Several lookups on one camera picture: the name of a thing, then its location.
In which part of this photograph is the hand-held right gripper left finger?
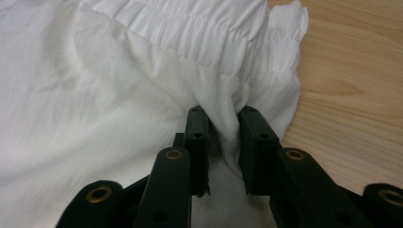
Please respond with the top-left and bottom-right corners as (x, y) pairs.
(173, 105), (212, 198)

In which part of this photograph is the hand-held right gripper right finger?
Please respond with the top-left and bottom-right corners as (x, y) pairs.
(237, 105), (282, 196)

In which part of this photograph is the white skirt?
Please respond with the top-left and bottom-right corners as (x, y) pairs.
(0, 0), (310, 228)

